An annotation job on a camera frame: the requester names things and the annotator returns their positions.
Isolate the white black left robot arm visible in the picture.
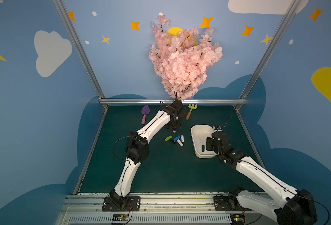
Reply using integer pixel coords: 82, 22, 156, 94
109, 91, 187, 210

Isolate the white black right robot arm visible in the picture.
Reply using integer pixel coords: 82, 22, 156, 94
205, 125, 318, 225

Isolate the white oval storage box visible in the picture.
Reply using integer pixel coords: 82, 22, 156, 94
191, 125, 216, 158

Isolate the green toy rake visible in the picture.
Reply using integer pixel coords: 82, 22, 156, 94
186, 104, 197, 120

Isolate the purple toy trowel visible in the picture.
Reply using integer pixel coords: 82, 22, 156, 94
141, 105, 150, 125

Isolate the pink cherry blossom tree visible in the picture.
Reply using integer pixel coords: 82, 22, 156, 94
149, 15, 223, 100

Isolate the right green circuit board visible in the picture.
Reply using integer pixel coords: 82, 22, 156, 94
230, 214, 245, 225

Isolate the green circuit board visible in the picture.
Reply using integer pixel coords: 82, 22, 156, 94
230, 214, 245, 225
112, 214, 129, 223

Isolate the left green circuit board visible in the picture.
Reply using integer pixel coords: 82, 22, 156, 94
112, 214, 129, 223

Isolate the right aluminium frame post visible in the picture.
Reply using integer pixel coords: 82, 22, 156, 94
235, 0, 302, 112

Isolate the aluminium frame post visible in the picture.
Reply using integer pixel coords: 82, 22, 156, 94
235, 0, 302, 112
53, 0, 109, 111

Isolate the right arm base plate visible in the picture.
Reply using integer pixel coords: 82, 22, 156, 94
213, 195, 243, 212

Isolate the horizontal aluminium frame bar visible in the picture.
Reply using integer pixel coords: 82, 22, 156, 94
99, 98, 247, 105

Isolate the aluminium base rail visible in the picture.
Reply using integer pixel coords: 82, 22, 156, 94
56, 191, 276, 225

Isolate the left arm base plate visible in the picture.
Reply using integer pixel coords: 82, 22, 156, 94
101, 196, 141, 212

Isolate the left aluminium frame post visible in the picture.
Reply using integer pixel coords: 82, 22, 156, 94
53, 0, 109, 111

